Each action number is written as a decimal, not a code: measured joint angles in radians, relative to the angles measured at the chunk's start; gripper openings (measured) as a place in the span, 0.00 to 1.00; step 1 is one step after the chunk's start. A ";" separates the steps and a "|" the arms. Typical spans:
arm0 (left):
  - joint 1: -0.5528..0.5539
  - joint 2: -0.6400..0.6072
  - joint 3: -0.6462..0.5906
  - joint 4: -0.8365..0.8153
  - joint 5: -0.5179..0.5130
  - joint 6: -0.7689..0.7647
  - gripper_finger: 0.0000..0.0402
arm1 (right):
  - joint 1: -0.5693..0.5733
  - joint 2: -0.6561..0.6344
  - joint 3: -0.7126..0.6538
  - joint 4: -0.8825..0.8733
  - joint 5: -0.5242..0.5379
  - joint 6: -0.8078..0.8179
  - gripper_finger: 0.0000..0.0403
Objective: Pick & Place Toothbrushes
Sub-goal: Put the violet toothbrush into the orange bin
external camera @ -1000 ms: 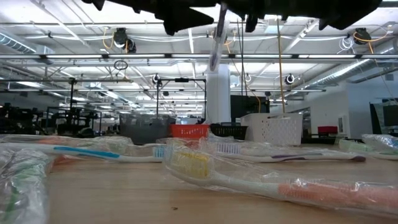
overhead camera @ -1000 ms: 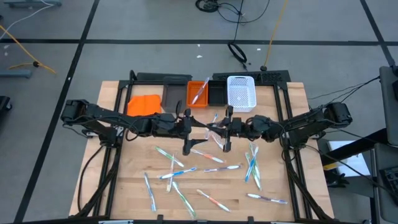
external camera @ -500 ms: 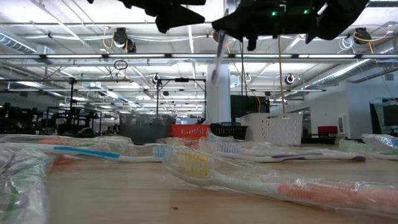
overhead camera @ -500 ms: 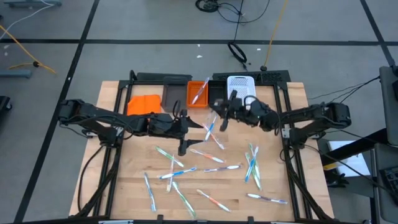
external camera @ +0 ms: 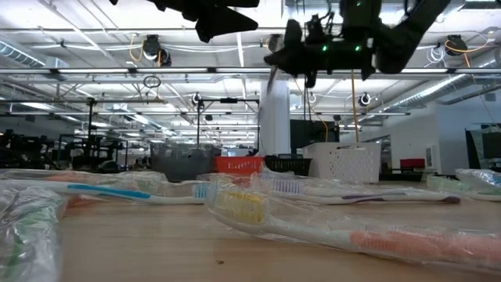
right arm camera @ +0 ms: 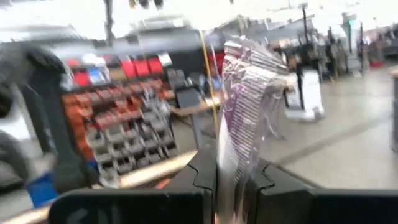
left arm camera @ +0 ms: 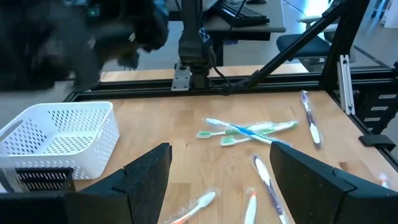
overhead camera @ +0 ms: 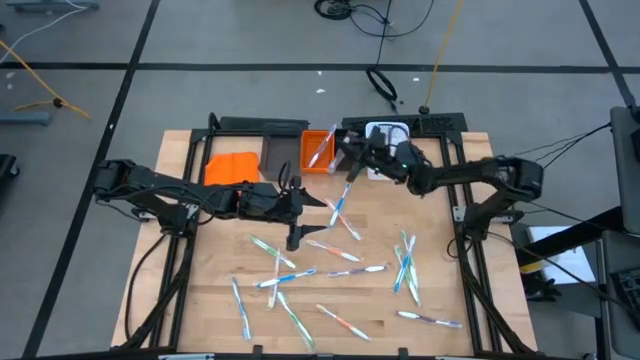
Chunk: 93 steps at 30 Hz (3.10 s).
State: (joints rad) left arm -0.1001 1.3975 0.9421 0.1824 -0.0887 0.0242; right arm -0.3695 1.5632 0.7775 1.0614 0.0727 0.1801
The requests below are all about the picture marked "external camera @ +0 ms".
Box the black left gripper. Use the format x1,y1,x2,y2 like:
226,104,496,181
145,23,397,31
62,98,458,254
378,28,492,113
146,0,260,44

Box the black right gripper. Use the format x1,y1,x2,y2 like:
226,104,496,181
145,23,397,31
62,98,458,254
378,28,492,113
264,18,377,89

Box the purple white toothbrush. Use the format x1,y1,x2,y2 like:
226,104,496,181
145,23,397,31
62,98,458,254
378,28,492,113
250,172,462,207
266,64,280,96

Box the blue white toothbrush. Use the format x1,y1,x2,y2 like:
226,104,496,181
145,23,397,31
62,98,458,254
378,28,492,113
455,168,501,189
0,179,211,207

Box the white square pillar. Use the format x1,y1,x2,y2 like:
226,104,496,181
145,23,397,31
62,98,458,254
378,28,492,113
258,80,293,157

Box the black monitor panel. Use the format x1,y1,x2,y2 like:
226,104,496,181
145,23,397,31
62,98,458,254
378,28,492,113
290,119,341,154

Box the black plastic bin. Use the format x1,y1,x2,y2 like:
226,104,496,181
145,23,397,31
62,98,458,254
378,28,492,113
265,154,313,176

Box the orange plastic bin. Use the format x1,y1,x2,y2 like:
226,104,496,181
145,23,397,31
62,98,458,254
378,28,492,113
214,156,265,176

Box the white perforated basket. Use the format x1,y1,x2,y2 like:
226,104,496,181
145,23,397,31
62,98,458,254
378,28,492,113
301,141,383,184

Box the grey plastic bin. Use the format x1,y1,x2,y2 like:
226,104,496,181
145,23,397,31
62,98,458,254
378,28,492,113
150,143,222,183

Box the long ceiling light strip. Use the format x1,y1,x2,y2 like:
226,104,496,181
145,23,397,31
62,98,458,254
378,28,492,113
0,67,501,76

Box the red box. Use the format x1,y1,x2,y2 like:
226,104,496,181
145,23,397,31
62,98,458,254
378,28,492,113
399,157,427,170

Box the black background robot stations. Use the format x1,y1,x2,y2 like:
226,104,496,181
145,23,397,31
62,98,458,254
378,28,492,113
0,131,130,173

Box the dark glass cabinet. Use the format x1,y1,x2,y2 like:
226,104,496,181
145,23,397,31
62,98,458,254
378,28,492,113
464,124,501,176

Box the black background rig frame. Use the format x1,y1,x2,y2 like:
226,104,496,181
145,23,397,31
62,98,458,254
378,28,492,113
195,97,261,156

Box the yellow hanging cable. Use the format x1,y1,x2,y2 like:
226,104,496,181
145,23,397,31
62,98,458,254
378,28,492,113
350,69,360,143

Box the silver ventilation duct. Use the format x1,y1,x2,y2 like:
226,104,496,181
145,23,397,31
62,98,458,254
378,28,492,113
0,37,70,71
385,46,501,114

